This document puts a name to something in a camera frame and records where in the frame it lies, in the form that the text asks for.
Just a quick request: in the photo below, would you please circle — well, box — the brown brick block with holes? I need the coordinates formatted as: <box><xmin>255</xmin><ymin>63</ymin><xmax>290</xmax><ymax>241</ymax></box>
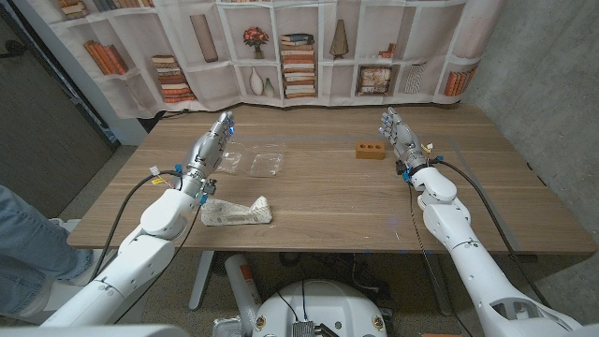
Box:
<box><xmin>354</xmin><ymin>140</ymin><xmax>387</xmax><ymax>161</ymax></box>

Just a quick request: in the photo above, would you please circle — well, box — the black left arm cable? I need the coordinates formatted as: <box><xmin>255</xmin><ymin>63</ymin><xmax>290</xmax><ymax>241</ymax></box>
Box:
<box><xmin>87</xmin><ymin>168</ymin><xmax>184</xmax><ymax>283</ymax></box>

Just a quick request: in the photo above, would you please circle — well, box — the cream leaf-print pen bag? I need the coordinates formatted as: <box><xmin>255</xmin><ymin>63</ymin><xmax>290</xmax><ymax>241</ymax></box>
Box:
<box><xmin>200</xmin><ymin>195</ymin><xmax>274</xmax><ymax>227</ymax></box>

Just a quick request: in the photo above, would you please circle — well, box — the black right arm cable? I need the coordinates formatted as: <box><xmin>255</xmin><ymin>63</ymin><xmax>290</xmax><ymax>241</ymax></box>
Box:
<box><xmin>429</xmin><ymin>156</ymin><xmax>552</xmax><ymax>309</ymax></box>

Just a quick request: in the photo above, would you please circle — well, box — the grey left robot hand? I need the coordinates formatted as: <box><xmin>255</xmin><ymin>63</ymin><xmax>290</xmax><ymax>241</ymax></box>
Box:
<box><xmin>183</xmin><ymin>110</ymin><xmax>237</xmax><ymax>183</ymax></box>

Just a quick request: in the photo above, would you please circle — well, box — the printed bookshelf backdrop cloth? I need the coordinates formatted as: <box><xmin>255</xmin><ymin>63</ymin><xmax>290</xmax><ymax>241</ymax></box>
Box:
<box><xmin>25</xmin><ymin>0</ymin><xmax>509</xmax><ymax>121</ymax></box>

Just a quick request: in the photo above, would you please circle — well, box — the thin braided arm cable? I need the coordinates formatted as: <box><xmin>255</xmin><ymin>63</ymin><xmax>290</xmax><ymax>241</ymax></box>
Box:
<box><xmin>407</xmin><ymin>181</ymin><xmax>475</xmax><ymax>337</ymax></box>

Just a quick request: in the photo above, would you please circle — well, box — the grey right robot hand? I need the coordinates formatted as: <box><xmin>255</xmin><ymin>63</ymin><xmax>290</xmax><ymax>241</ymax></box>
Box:
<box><xmin>379</xmin><ymin>106</ymin><xmax>430</xmax><ymax>170</ymax></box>

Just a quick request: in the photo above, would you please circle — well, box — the person in blue jeans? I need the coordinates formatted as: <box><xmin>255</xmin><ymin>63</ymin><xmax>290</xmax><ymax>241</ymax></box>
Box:
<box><xmin>0</xmin><ymin>183</ymin><xmax>95</xmax><ymax>318</ymax></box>

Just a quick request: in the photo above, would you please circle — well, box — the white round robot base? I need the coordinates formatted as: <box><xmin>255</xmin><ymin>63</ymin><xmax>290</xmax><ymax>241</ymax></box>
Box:
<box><xmin>251</xmin><ymin>279</ymin><xmax>389</xmax><ymax>337</ymax></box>

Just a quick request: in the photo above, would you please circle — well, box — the clear plastic clamshell container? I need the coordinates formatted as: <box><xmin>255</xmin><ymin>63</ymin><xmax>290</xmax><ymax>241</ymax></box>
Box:
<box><xmin>215</xmin><ymin>139</ymin><xmax>287</xmax><ymax>180</ymax></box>

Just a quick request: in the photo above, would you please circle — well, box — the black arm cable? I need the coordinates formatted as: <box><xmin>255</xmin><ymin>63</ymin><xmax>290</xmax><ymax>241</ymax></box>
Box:
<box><xmin>87</xmin><ymin>168</ymin><xmax>184</xmax><ymax>283</ymax></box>
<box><xmin>429</xmin><ymin>156</ymin><xmax>552</xmax><ymax>309</ymax></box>

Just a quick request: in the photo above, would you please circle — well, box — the white platform step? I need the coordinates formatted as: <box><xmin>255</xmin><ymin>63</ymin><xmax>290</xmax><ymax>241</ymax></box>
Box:
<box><xmin>18</xmin><ymin>217</ymin><xmax>152</xmax><ymax>328</ymax></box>

